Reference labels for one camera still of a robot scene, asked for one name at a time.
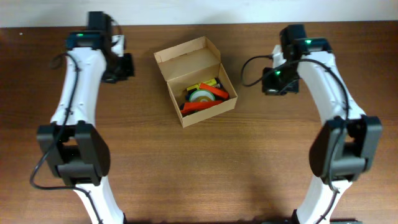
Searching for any small yellow tape roll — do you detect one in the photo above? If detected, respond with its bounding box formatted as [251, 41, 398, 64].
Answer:
[197, 96, 213, 102]

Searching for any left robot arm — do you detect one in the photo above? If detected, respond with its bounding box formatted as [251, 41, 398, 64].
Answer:
[29, 11, 134, 223]

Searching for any green tape roll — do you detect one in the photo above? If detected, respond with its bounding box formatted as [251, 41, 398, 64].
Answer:
[189, 90, 215, 103]

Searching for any orange utility knife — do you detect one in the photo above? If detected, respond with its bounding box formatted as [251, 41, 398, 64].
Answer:
[180, 100, 223, 116]

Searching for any brown cardboard box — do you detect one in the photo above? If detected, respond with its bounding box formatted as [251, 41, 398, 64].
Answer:
[154, 36, 238, 128]

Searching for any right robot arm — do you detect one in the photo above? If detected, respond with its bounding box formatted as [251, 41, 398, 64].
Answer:
[262, 24, 382, 223]

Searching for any yellow highlighter pen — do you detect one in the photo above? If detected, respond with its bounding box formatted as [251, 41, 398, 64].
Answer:
[186, 78, 218, 92]

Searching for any orange black stapler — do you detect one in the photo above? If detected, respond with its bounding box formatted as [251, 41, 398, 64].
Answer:
[200, 83, 229, 100]

